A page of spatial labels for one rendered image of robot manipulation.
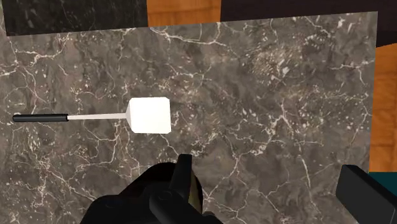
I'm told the white spatula with black handle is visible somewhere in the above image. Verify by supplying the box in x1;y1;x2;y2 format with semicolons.
12;97;172;135

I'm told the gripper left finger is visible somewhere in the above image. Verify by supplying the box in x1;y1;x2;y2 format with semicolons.
80;153;223;224

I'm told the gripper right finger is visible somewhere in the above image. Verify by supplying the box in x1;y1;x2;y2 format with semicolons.
336;164;397;224

